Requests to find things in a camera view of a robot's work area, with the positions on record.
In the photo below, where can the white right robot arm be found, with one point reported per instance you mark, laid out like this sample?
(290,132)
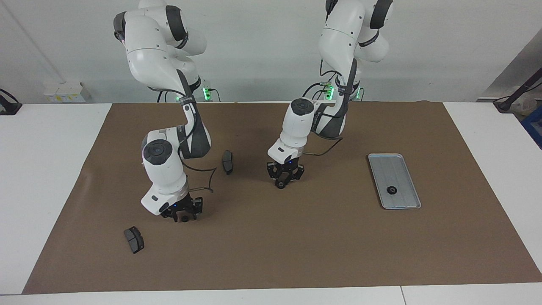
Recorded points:
(163,169)

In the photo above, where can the black clamp base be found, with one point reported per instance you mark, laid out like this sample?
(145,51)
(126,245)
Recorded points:
(8,108)

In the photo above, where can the white wall socket box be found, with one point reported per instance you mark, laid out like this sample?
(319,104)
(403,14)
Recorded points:
(63,91)

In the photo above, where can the black stand pole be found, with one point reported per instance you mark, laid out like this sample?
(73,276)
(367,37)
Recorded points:
(525,87)

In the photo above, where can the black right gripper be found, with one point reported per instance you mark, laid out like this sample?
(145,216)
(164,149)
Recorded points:
(183,205)

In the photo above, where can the silver metal tray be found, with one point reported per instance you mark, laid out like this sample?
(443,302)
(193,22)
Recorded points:
(402,169)

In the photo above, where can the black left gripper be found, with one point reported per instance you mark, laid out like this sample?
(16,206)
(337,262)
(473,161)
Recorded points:
(287,166)

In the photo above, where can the brown table mat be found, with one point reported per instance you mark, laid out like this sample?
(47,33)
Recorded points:
(275,245)

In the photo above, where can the dark grey brake pad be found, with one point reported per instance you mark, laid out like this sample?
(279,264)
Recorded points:
(228,162)
(134,240)

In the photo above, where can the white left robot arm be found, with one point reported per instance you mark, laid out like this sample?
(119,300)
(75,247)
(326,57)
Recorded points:
(298,123)

